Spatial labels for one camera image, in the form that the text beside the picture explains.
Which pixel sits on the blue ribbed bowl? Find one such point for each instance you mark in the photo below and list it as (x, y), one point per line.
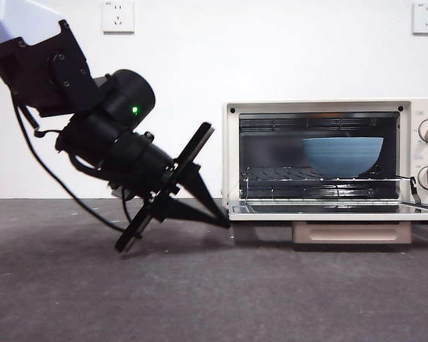
(342, 156)

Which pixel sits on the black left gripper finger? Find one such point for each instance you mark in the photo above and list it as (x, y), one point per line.
(189, 215)
(203, 192)

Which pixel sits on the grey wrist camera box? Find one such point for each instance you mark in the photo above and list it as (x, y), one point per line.
(123, 194)

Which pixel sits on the cream Toshiba toaster oven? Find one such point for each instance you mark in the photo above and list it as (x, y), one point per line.
(413, 156)

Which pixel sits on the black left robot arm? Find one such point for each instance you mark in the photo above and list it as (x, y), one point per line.
(128, 96)

